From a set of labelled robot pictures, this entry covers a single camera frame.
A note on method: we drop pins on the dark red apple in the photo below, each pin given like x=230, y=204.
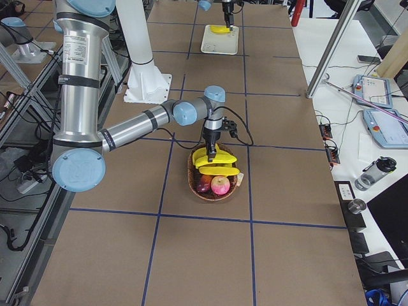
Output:
x=204, y=183

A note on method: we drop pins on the yellow banana long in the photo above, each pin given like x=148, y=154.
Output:
x=219, y=171

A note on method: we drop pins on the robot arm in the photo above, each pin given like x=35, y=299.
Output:
x=205, y=5
x=77, y=160

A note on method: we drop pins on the aluminium frame post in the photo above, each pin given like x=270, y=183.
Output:
x=345, y=19

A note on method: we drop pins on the red fire extinguisher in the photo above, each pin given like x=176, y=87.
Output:
x=297, y=5

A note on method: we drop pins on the clear water bottle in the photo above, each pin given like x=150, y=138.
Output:
x=376, y=171

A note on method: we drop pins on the white rectangular tray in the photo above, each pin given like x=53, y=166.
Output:
x=224, y=44

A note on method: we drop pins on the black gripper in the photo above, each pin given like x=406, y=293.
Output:
x=227, y=8
x=211, y=137

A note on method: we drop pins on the teach pendant lower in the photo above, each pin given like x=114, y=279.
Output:
x=387, y=132

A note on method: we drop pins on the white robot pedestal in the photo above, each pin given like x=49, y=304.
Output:
x=146, y=84

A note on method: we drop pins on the pink yellow apple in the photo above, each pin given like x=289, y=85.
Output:
x=220, y=185

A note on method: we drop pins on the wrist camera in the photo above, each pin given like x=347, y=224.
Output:
x=229, y=126

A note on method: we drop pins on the paper price tag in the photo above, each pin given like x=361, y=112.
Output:
x=240, y=178

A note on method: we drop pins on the teach pendant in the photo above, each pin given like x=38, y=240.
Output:
x=373, y=89
x=387, y=132

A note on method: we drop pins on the black smartphone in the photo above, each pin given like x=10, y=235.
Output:
x=369, y=59

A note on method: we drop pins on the teach pendant upper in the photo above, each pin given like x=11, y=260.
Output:
x=373, y=89

